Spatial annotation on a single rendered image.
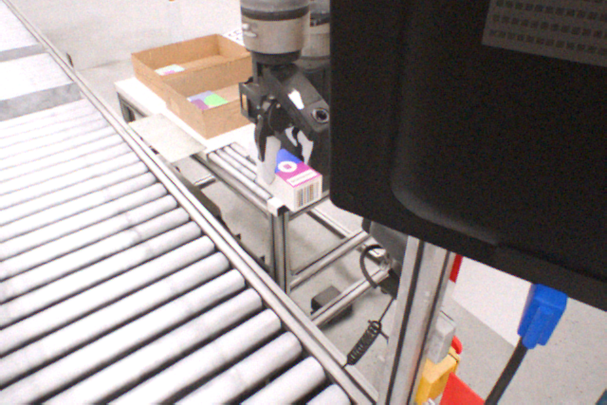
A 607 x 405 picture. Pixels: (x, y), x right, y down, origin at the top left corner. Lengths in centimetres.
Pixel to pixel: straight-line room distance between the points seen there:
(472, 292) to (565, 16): 38
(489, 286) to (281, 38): 37
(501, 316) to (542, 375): 137
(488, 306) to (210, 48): 169
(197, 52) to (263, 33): 142
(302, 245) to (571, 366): 112
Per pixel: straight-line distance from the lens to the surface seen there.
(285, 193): 69
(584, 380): 196
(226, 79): 172
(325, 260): 143
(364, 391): 84
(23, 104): 181
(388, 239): 59
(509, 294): 51
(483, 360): 185
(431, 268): 50
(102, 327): 97
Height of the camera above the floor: 146
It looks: 35 degrees down
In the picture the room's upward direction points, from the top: straight up
